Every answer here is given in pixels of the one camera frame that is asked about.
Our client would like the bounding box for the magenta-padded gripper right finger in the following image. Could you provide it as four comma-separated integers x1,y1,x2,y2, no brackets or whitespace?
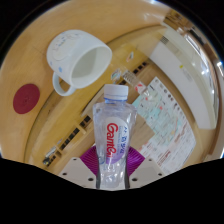
126,146,166,190

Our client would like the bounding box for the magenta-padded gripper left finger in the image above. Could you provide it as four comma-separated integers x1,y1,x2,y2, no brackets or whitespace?
58,145,101,190

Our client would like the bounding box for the clear plastic water bottle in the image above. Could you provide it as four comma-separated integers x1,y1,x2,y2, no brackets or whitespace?
92,83,138,191

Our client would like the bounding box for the flat round red coaster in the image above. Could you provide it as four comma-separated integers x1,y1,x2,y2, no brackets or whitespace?
12,83,41,115

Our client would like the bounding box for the white standing air conditioner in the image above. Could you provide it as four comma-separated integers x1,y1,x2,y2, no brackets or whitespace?
149,26,218,130

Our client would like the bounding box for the small colourful card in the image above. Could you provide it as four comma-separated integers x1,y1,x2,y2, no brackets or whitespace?
126,51,135,63

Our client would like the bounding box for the white ceramic mug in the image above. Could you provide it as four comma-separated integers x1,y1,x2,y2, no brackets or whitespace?
45,29,113,97

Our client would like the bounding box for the large printed wall poster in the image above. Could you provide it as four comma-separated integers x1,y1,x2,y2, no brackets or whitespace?
131,76,198,175

